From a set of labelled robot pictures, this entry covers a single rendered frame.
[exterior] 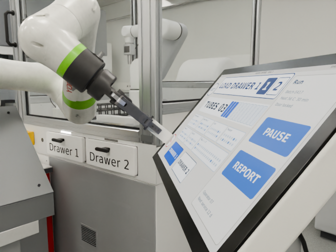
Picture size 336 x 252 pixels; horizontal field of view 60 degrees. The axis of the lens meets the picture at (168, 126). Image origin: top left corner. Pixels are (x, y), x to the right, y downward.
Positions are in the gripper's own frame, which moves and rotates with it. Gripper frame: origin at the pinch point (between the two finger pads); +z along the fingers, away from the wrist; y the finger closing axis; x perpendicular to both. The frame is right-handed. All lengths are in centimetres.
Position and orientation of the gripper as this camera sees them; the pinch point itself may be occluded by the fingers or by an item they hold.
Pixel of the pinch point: (159, 131)
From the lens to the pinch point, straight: 74.2
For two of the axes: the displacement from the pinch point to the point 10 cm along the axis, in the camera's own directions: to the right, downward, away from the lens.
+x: -6.3, 7.7, 0.1
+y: -1.6, -1.4, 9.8
